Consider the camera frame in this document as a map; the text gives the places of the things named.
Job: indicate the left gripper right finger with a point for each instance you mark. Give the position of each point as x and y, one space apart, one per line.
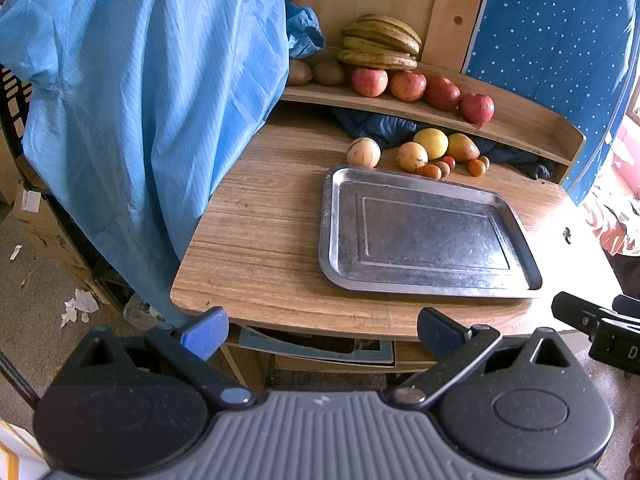
459 351

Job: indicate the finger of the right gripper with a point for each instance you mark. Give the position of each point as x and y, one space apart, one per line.
627 305
579 313

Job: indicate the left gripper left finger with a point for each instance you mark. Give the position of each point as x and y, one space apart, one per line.
183 353

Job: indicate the small orange mandarin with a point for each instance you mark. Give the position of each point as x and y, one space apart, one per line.
476 167

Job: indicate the red cherry tomato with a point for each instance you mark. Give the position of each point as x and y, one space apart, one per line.
449 161

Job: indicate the pale orange round fruit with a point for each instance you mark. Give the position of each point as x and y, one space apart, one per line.
412 157

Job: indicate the yellow green mango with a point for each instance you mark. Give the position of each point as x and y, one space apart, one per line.
461 148

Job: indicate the yellow lemon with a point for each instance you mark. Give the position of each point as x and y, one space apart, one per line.
434 141

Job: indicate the pale speckled round fruit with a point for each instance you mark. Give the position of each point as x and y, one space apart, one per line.
363 152

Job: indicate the small brown round fruit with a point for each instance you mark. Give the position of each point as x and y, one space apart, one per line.
443 167

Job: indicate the crumpled white paper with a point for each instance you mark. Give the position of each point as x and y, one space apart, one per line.
79 308

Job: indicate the metal baking tray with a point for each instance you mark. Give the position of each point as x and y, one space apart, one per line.
381 231

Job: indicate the small brown fruit back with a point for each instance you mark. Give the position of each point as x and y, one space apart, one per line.
485 160

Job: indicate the cardboard box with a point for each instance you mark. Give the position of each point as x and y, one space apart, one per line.
47 225

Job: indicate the red apple rightmost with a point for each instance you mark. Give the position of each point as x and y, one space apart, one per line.
475 108

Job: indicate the dark blue jacket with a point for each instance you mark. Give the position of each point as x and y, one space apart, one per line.
390 132

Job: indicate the wooden curved shelf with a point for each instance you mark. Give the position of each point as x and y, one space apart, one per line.
517 122

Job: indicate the pink apple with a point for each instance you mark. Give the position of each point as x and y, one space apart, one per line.
407 86
369 82

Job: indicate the light blue garment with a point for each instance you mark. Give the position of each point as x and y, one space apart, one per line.
139 108

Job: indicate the blue dotted fabric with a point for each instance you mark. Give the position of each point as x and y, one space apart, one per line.
576 57

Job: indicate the pink apple leftmost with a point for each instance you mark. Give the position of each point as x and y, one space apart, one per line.
369 82

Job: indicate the brown kiwi left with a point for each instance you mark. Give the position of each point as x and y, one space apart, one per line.
299 73

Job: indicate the brown kiwi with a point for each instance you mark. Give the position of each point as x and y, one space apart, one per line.
299 73
329 73

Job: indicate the brown kiwi right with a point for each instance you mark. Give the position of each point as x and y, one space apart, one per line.
329 73

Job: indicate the bunch of ripe bananas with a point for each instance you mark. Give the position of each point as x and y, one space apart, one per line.
380 42

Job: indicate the blue plastic bag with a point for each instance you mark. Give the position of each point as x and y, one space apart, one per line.
305 37

